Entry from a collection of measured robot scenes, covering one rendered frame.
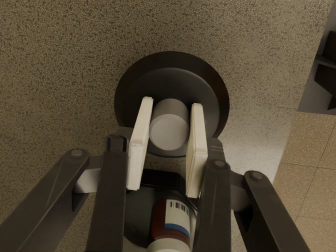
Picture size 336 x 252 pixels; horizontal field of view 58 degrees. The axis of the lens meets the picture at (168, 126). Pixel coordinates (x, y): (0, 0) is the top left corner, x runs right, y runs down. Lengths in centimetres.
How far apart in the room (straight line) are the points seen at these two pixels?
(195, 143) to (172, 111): 4
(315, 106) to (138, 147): 129
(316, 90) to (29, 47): 122
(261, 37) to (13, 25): 22
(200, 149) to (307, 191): 152
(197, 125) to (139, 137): 4
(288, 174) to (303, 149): 15
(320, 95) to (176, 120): 123
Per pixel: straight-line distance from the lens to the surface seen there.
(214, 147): 18
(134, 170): 16
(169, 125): 20
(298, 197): 168
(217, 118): 23
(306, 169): 159
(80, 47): 30
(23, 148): 36
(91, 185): 16
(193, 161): 16
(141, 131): 17
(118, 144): 15
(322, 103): 143
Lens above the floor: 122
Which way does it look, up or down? 63 degrees down
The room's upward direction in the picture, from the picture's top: 175 degrees counter-clockwise
